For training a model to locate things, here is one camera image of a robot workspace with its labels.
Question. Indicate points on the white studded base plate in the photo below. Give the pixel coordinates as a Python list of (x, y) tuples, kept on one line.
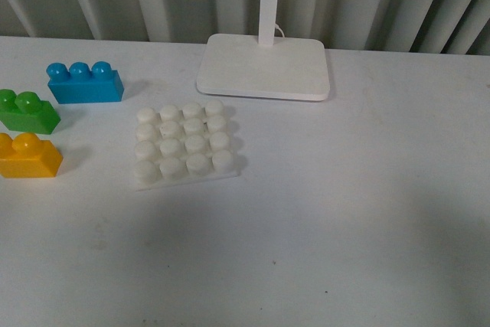
[(182, 145)]

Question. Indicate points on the green two-stud toy block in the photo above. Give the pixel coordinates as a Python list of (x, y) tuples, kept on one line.
[(26, 112)]

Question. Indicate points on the blue three-stud toy block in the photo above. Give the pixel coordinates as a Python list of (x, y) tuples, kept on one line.
[(83, 84)]

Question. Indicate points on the white lamp stand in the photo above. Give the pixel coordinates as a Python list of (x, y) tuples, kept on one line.
[(264, 66)]

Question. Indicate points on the yellow two-stud toy block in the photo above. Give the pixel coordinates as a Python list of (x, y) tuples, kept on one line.
[(28, 156)]

